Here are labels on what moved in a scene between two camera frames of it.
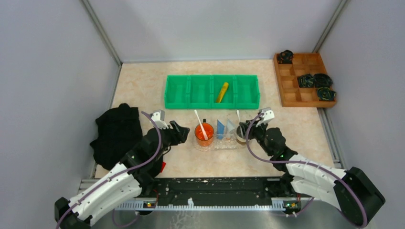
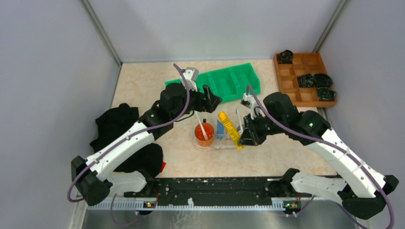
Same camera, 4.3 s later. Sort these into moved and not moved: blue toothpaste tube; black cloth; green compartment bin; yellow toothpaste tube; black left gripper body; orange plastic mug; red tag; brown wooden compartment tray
Moved: black left gripper body; green compartment bin; yellow toothpaste tube
Not moved: red tag; blue toothpaste tube; orange plastic mug; brown wooden compartment tray; black cloth
